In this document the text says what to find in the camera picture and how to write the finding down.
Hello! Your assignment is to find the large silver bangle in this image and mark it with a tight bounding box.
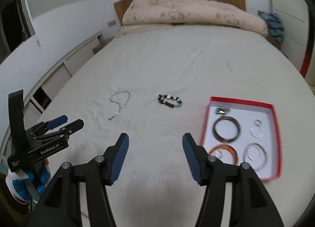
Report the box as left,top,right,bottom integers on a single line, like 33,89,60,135
243,143,268,171

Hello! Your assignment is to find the silver chain necklace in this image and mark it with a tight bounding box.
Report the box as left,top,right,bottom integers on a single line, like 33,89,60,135
108,89,131,122

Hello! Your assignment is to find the amber orange bangle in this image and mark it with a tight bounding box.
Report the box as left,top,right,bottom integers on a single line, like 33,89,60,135
208,144,238,165

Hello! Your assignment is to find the textured silver hoop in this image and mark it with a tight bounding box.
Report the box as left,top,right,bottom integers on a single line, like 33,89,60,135
249,125,264,138

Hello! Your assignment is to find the dark brown bangle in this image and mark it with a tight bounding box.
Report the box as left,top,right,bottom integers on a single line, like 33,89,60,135
212,116,241,143

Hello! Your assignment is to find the silver watch charm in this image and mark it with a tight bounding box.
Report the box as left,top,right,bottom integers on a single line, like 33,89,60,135
215,106,231,116

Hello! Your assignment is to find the dark beaded bracelet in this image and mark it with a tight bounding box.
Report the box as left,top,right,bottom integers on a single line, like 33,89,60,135
157,93,183,109

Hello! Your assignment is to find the red jewelry box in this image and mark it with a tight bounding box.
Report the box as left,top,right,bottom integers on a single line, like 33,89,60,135
200,96,282,181

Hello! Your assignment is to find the blue white gloved hand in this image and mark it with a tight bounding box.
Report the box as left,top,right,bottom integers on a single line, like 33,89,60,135
5,159,51,205

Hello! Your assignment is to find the white low cabinet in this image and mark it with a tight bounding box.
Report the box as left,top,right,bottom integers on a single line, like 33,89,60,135
1,29,102,149

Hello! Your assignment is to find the wooden nightstand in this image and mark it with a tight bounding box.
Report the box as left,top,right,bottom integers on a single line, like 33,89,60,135
92,37,114,54

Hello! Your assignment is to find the white bed mattress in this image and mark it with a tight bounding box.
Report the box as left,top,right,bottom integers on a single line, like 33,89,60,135
41,26,314,226

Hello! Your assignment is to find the pink floral duvet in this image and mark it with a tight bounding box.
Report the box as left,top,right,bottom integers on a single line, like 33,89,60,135
114,0,268,37

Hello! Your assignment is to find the blue crumpled cloth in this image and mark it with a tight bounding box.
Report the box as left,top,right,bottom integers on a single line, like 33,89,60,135
259,12,285,43

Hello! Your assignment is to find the white wardrobe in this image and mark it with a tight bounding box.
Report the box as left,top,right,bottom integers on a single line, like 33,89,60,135
271,0,309,70

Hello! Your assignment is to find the wall power socket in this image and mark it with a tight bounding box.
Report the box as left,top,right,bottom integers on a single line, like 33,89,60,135
107,20,116,27

